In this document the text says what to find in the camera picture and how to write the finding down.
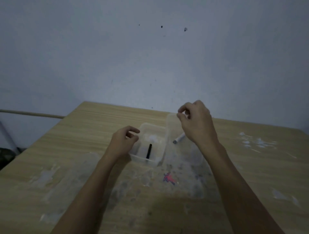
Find person's left hand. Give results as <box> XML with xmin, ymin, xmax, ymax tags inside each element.
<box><xmin>105</xmin><ymin>126</ymin><xmax>140</xmax><ymax>161</ymax></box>

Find person's right hand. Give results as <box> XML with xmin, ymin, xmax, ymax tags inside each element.
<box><xmin>176</xmin><ymin>100</ymin><xmax>219</xmax><ymax>146</ymax></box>

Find clear plastic lid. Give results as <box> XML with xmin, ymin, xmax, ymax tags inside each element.
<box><xmin>166</xmin><ymin>112</ymin><xmax>187</xmax><ymax>145</ymax></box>

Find clear plastic container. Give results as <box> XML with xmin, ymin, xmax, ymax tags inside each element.
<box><xmin>129</xmin><ymin>123</ymin><xmax>169</xmax><ymax>168</ymax></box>

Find person's left forearm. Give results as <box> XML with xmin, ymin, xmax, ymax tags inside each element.
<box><xmin>50</xmin><ymin>153</ymin><xmax>128</xmax><ymax>234</ymax></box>

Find person's right forearm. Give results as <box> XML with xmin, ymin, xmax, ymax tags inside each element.
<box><xmin>196</xmin><ymin>141</ymin><xmax>286</xmax><ymax>234</ymax></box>

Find white marker pen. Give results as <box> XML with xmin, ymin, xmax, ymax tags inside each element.
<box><xmin>172</xmin><ymin>132</ymin><xmax>186</xmax><ymax>145</ymax></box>

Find dark patterned object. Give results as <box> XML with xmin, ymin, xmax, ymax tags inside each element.
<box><xmin>0</xmin><ymin>148</ymin><xmax>15</xmax><ymax>171</ymax></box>

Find wooden wall rail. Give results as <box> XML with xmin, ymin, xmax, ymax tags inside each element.
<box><xmin>0</xmin><ymin>109</ymin><xmax>66</xmax><ymax>119</ymax></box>

